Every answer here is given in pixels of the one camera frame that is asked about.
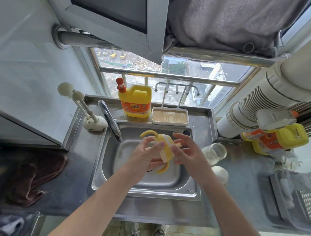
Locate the person's shoe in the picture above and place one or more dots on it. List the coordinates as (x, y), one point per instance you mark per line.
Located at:
(162, 230)
(132, 229)

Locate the person's left hand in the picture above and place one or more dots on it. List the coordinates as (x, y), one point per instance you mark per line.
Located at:
(139, 160)

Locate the steel exhaust pipe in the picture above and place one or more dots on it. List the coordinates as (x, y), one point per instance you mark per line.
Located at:
(82, 39)

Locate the brown cloth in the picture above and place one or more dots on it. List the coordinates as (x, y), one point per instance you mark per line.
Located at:
(29, 178)

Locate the white bristle bottle brush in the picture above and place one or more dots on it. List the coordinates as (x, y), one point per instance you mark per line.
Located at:
(79, 96)

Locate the person's right thumb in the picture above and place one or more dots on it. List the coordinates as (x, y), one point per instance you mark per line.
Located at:
(176, 148)

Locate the white brush holder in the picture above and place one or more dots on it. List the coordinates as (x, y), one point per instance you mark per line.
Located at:
(93, 124)

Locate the white drain pipe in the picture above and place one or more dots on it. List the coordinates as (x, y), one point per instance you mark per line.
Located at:
(262, 97)

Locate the person's right forearm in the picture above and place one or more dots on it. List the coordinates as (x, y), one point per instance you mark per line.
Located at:
(226, 209)

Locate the yellow detergent jug red pump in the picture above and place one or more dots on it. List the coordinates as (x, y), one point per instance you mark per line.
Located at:
(134, 102)

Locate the chrome faucet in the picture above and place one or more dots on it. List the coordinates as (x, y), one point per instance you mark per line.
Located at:
(110, 119)

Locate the steel window railing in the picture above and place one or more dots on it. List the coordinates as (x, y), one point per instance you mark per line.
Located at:
(170, 75)

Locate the clear glass baby bottle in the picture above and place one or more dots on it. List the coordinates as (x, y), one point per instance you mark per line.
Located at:
(213, 153)

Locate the white sponge bottle brush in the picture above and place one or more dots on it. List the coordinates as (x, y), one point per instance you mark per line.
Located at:
(65, 89)

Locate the clear plastic bag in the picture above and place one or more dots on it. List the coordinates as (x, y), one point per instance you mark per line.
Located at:
(286, 160)

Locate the person's left thumb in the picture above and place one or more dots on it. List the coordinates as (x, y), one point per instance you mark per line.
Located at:
(159, 147)

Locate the grey dish drainer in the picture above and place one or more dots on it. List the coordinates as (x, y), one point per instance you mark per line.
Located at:
(291, 197)

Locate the person's right shoe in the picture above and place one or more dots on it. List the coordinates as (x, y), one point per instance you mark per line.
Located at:
(162, 230)

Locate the yellow detergent jug white cap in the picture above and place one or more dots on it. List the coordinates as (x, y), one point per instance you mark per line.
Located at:
(279, 139)

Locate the person's left forearm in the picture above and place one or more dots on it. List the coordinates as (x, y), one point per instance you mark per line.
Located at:
(102, 204)

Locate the white bottle cap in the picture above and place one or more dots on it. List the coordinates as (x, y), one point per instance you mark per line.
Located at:
(220, 174)

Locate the stainless steel sink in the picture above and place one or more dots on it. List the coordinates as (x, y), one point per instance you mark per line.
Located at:
(114, 155)

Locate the person's left shoe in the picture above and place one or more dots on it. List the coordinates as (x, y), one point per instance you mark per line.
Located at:
(132, 229)

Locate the person's right hand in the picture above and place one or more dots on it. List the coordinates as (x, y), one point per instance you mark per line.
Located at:
(194, 163)

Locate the white rack with wooden base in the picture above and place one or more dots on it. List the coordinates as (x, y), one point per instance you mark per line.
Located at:
(170, 117)

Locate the grey curtain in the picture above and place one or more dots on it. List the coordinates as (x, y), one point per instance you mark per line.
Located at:
(228, 21)

